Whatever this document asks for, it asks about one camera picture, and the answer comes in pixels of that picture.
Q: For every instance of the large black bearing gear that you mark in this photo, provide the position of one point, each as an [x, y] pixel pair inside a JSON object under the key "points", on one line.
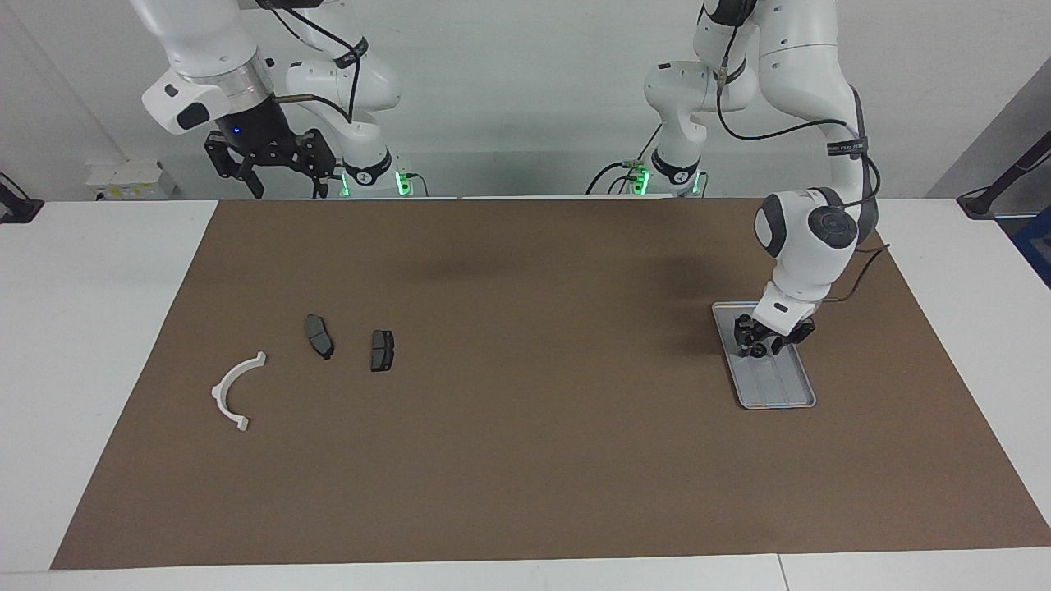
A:
{"points": [[758, 351]]}

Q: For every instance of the tapered dark grey brake pad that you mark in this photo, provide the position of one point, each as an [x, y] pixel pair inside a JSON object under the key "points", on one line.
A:
{"points": [[318, 335]]}

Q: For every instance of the brown table mat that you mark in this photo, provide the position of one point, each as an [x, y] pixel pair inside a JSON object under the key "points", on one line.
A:
{"points": [[525, 460]]}

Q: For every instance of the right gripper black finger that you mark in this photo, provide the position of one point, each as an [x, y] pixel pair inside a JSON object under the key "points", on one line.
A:
{"points": [[254, 179], [321, 185]]}

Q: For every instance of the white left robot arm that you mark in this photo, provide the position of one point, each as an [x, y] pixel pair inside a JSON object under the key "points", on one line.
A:
{"points": [[805, 74]]}

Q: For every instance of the blue box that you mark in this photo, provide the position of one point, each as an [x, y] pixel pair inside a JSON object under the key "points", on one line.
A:
{"points": [[1036, 246]]}

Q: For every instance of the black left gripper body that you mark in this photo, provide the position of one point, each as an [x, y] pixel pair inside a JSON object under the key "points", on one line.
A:
{"points": [[772, 331]]}

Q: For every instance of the rectangular dark grey brake pad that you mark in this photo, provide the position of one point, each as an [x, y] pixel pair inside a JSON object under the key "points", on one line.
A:
{"points": [[382, 351]]}

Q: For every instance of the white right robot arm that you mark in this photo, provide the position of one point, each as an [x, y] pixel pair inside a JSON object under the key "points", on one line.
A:
{"points": [[197, 33]]}

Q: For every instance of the black table clamp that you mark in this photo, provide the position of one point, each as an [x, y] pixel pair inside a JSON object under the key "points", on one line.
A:
{"points": [[16, 205]]}

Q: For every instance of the white curved plastic bracket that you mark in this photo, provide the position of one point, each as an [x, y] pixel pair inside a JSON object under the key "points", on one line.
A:
{"points": [[222, 394]]}

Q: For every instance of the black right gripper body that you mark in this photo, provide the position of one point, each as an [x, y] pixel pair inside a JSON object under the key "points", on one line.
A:
{"points": [[263, 144]]}

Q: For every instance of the silver metal tray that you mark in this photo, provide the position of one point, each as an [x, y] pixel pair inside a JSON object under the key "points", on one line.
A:
{"points": [[776, 382]]}

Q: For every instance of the white wall socket box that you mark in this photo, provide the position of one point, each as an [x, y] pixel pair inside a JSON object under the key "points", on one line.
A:
{"points": [[131, 180]]}

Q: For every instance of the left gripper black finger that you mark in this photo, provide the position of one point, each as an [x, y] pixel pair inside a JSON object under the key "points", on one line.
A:
{"points": [[744, 346], [774, 346]]}

